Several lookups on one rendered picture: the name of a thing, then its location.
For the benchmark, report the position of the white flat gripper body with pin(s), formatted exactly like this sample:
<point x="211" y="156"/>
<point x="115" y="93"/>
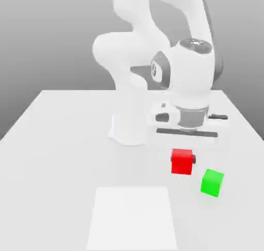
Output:
<point x="186" y="132"/>

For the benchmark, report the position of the small red cube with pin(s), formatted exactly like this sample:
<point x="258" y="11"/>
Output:
<point x="182" y="162"/>

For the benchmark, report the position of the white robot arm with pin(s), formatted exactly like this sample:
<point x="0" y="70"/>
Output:
<point x="189" y="75"/>

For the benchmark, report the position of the small green cube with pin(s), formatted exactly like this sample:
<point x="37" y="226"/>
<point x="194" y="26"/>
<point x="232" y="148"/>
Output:
<point x="212" y="182"/>

